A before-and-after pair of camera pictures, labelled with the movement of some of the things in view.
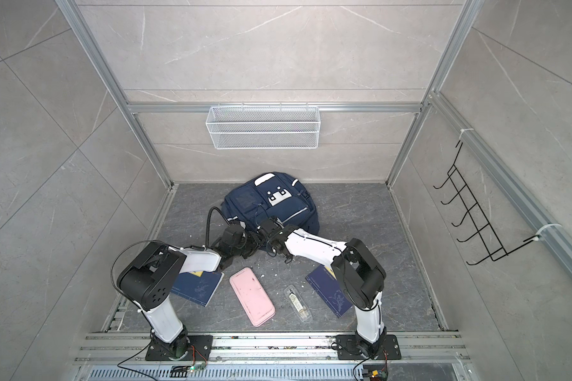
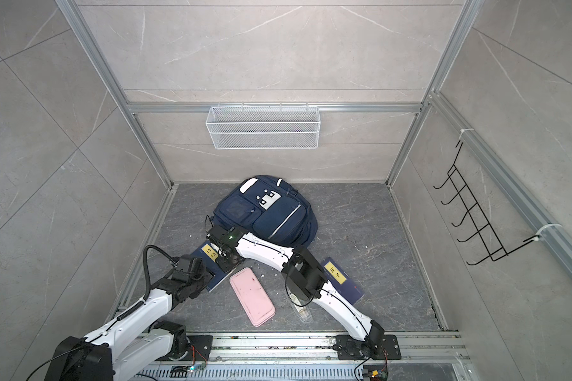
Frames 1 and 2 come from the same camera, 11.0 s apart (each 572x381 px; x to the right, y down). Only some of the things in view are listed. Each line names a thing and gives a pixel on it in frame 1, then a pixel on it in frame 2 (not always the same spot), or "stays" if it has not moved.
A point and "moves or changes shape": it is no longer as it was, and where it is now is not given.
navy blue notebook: (198, 289) moves or changes shape
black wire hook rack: (486, 232) stays
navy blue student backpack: (275, 194) stays
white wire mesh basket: (264, 128) stays
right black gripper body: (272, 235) -> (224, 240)
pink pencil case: (252, 297) stays
